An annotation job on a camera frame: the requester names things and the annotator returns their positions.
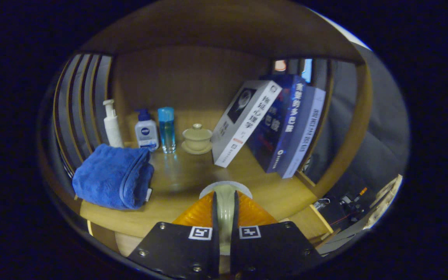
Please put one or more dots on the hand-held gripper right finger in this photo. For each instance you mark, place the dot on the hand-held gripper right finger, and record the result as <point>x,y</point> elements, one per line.
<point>234,217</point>

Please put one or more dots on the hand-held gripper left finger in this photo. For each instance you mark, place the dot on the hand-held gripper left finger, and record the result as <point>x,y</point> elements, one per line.
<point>215,217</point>

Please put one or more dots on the wooden countertop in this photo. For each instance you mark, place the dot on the wooden countertop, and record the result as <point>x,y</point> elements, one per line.
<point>185,175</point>

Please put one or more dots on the wooden cabinet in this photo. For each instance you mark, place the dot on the wooden cabinet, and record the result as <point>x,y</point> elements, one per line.
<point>208,23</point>

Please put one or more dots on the beige lidded teacup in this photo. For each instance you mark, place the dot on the beige lidded teacup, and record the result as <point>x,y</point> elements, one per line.
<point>196,140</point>

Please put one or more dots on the white book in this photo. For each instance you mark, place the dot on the white book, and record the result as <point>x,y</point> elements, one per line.
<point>243,120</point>

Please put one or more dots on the dark blue book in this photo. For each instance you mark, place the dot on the dark blue book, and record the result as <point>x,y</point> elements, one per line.
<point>278,128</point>

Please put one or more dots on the clear blue bottle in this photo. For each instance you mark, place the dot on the clear blue bottle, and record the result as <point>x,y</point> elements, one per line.
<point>167,130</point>

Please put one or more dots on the black device with orange part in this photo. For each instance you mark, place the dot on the black device with orange part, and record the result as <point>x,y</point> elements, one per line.
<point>336,212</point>

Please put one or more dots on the white bottle with blue cap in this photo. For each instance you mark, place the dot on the white bottle with blue cap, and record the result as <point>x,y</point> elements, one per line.
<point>146,132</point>

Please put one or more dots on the pale lavender book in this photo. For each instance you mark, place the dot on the pale lavender book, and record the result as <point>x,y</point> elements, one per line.
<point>303,132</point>

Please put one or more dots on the blue folded towel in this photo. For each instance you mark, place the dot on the blue folded towel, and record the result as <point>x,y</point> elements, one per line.
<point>111,179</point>

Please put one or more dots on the white machine base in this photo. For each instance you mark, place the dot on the white machine base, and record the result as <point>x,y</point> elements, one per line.
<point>348,233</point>

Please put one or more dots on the white pump bottle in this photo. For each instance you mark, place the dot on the white pump bottle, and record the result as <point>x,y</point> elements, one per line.
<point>112,128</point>

